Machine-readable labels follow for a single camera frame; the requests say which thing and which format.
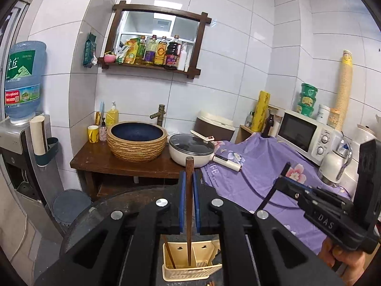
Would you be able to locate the green hanging packet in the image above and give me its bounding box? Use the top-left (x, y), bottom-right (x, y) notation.
top-left (82, 32), bottom-right (98, 69)

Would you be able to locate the white paper cup tube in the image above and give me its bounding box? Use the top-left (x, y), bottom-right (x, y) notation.
top-left (29, 116), bottom-right (47, 156)

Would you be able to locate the blue water jug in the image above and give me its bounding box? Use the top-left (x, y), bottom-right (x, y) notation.
top-left (4, 41), bottom-right (47, 126)

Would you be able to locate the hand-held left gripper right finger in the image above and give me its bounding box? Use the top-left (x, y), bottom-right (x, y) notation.
top-left (193, 169), bottom-right (346, 286)

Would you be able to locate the yellow cup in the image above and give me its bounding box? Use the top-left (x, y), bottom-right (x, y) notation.
top-left (87, 125), bottom-right (100, 144)

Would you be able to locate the yellow cooking oil bottle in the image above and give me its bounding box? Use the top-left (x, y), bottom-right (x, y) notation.
top-left (144, 35), bottom-right (158, 66)

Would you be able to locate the tall paper cup stack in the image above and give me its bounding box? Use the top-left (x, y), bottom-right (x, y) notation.
top-left (333, 50), bottom-right (354, 132)

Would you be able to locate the dark wooden vanity counter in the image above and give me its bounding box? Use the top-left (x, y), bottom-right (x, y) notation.
top-left (70, 138), bottom-right (206, 201)

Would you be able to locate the woven blue basin sink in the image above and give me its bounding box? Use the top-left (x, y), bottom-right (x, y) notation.
top-left (106, 121), bottom-right (168, 164)

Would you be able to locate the round dark glass table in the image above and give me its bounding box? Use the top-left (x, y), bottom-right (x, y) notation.
top-left (60, 184), bottom-right (257, 286)

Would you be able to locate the purple floral cloth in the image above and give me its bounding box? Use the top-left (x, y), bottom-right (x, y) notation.
top-left (201, 132), bottom-right (352, 248)

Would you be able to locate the white thermos jug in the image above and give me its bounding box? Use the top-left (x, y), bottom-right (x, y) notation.
top-left (317, 138), bottom-right (353, 187)

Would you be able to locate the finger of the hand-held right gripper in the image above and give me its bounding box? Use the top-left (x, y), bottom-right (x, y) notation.
top-left (272, 176), bottom-right (316, 204)

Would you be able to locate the teal cup holder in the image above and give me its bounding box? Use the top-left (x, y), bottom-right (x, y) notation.
top-left (33, 137), bottom-right (60, 167)

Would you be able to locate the brown wooden chopstick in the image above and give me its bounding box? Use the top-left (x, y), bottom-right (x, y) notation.
top-left (185, 156), bottom-right (194, 267)
top-left (165, 242), bottom-right (177, 269)

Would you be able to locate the pink floral pump bottle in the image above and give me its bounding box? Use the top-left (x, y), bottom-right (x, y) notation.
top-left (99, 117), bottom-right (108, 142)

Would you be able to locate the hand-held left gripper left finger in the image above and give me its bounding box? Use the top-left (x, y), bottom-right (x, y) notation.
top-left (34, 170), bottom-right (187, 286)

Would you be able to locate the green instant noodle cup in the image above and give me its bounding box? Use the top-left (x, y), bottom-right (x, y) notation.
top-left (299, 93), bottom-right (317, 107)
top-left (300, 83), bottom-right (319, 97)
top-left (297, 102), bottom-right (316, 117)

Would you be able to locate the bronze bamboo faucet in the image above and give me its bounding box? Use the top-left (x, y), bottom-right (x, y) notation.
top-left (149, 104), bottom-right (166, 127)

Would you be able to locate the brown white rice cooker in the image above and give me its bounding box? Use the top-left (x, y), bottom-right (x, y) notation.
top-left (195, 110), bottom-right (236, 142)

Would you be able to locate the dark glass bottle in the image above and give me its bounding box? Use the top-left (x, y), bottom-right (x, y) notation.
top-left (266, 109), bottom-right (276, 138)

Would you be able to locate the dark wooden chopstick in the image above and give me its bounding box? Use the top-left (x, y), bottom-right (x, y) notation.
top-left (255, 162), bottom-right (291, 214)

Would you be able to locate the white cooking pan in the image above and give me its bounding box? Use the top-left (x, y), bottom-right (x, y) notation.
top-left (168, 133), bottom-right (242, 172)

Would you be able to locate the green glass bottle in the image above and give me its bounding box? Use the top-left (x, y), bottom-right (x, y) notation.
top-left (136, 36), bottom-right (146, 65)

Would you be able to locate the yellow cling wrap roll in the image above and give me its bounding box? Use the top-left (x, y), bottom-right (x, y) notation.
top-left (252, 91), bottom-right (271, 133)

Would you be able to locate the white plastic bottle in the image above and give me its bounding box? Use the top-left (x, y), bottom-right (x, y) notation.
top-left (177, 42), bottom-right (189, 72)

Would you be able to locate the wooden storage box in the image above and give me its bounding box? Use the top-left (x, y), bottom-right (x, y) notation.
top-left (235, 105), bottom-right (288, 144)

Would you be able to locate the cream plastic utensil holder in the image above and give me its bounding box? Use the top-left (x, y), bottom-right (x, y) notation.
top-left (162, 235), bottom-right (223, 281)

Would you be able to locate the white microwave oven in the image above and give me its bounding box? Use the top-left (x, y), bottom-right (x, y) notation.
top-left (276, 109), bottom-right (343, 166)

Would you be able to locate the yellow seasoning packet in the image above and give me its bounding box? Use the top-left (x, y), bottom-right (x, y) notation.
top-left (123, 37), bottom-right (140, 65)

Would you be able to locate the yellow dish soap bottle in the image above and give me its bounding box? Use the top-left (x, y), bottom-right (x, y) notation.
top-left (106, 101), bottom-right (120, 127)

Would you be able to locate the grey water dispenser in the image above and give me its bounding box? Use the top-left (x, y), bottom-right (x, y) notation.
top-left (0, 112), bottom-right (64, 236)

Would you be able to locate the glass pan lid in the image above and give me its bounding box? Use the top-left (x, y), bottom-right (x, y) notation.
top-left (169, 133), bottom-right (215, 157)

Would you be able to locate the person's right hand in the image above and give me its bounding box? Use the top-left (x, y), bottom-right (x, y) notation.
top-left (318, 235), bottom-right (376, 277)

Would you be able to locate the wooden framed mirror shelf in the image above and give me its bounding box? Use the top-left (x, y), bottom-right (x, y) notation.
top-left (97, 0), bottom-right (212, 80)

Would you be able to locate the dark soy sauce bottle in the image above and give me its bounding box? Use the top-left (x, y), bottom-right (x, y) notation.
top-left (163, 35), bottom-right (182, 69)

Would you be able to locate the white jar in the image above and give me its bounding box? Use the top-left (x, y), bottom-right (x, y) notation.
top-left (316, 104), bottom-right (331, 124)

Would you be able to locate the white rice paddle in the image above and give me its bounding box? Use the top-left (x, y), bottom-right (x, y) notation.
top-left (190, 129), bottom-right (214, 142)

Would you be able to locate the grey lidded trash bin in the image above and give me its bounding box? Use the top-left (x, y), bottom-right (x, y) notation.
top-left (52, 189), bottom-right (93, 230)

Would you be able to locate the orange label sauce bottle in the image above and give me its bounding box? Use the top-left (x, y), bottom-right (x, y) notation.
top-left (154, 36), bottom-right (167, 67)

